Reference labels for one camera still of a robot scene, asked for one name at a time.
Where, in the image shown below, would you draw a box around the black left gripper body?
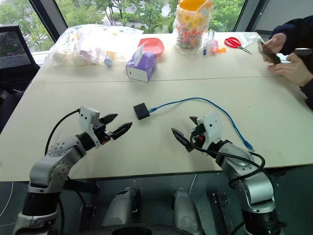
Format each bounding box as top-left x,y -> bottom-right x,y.
93,118 -> 115,145

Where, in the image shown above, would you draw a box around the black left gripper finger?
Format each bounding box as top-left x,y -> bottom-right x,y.
98,113 -> 119,125
111,121 -> 133,141

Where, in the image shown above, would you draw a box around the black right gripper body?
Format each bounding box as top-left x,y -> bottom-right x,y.
189,123 -> 205,149

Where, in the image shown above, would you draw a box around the small black box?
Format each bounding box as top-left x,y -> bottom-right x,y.
133,103 -> 151,121

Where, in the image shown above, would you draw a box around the person's hand tapping phone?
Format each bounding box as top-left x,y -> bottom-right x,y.
267,52 -> 313,87

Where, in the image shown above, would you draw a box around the person's hand holding phone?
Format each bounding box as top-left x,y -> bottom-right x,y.
260,32 -> 288,55

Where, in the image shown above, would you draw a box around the blue capped small bottle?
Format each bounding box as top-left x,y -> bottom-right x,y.
104,50 -> 115,68

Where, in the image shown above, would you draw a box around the purple tissue box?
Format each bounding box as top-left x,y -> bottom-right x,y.
125,42 -> 157,83

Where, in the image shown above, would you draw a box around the grey rounded robot leg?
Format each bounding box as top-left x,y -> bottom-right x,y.
173,188 -> 202,235
100,187 -> 141,228

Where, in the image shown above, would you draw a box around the clear plastic bag with items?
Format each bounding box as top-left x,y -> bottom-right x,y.
44,24 -> 144,67

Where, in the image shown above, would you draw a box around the red plastic bowl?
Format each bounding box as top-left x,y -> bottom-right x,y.
137,37 -> 164,57

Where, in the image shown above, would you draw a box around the colourful snack bag with orange lid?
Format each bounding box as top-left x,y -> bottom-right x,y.
172,0 -> 213,57

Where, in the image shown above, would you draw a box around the smartphone with dark case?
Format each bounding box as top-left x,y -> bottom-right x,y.
257,39 -> 282,65

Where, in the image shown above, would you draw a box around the black mesh office chair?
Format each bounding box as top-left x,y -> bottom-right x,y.
0,24 -> 41,134

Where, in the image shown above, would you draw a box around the person's dark sleeved arm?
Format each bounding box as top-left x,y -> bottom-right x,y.
268,15 -> 313,111

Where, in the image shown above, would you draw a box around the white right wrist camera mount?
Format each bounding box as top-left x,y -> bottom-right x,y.
196,111 -> 224,150

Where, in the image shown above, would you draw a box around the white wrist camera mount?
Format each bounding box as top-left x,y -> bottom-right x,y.
196,111 -> 224,150
79,106 -> 101,149

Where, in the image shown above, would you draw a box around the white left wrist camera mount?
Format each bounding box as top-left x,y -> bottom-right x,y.
79,106 -> 101,149

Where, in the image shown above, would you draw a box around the blue cable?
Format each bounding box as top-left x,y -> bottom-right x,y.
149,97 -> 255,152

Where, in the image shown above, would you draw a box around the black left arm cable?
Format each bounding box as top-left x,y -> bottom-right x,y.
45,109 -> 81,156

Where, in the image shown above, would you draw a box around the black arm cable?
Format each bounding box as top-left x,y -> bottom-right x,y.
45,109 -> 81,156
189,134 -> 266,188

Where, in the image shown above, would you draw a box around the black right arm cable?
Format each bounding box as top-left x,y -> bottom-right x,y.
189,134 -> 266,188

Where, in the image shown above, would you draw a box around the black table leg bracket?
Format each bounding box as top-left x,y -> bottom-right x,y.
211,191 -> 236,235
78,204 -> 97,232

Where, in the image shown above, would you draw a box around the red handled scissors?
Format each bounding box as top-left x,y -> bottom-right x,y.
224,37 -> 253,55

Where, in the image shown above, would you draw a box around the black window frame post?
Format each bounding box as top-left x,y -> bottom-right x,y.
234,0 -> 268,32
28,0 -> 68,45

